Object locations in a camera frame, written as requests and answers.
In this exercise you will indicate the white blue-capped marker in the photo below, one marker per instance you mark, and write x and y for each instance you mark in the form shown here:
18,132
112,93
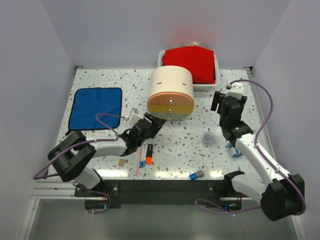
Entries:
143,156

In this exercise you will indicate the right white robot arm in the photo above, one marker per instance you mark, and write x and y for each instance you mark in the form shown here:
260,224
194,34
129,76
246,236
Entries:
279,193

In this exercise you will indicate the aluminium frame rail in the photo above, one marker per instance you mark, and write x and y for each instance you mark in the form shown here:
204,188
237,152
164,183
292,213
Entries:
56,189

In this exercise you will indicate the red folded cloth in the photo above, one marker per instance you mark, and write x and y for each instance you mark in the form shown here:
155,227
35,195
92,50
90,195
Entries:
199,61

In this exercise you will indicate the blue microfiber cloth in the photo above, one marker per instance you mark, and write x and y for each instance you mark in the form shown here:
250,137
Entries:
95,109

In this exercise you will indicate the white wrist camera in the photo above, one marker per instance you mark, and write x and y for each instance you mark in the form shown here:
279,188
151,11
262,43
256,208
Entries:
235,90
134,116

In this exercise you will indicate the black orange highlighter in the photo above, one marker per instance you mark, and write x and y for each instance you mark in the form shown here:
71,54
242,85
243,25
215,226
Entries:
149,154

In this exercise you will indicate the orange thin pen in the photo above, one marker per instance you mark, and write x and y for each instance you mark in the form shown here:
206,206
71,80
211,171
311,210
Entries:
139,161

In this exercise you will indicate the small tan eraser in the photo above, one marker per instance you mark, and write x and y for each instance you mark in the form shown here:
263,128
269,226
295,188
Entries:
121,162

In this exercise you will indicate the blue grey glue stick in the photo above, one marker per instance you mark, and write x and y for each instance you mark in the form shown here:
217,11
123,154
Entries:
196,175

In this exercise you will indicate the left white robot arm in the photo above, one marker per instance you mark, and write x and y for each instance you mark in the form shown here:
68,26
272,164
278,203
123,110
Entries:
71,157

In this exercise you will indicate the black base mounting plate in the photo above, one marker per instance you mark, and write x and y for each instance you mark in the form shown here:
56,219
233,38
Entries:
168,192

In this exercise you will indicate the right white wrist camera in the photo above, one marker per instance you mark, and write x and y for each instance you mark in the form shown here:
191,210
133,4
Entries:
235,90

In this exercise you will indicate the clear round pin jar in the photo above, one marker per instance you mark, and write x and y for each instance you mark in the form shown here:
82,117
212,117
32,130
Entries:
208,139

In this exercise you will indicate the beige round drawer organizer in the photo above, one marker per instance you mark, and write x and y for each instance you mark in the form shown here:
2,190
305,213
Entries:
171,94

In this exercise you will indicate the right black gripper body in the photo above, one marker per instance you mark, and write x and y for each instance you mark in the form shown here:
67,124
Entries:
242,102

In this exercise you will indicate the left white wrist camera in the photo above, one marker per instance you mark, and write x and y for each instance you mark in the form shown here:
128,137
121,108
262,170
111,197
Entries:
134,116

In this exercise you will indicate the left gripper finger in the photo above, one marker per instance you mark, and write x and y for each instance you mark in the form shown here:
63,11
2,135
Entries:
160,122
151,118

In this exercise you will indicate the white plastic basket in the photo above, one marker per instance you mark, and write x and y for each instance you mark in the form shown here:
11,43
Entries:
199,87

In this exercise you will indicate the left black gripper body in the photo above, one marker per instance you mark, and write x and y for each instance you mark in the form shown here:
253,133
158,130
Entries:
151,133

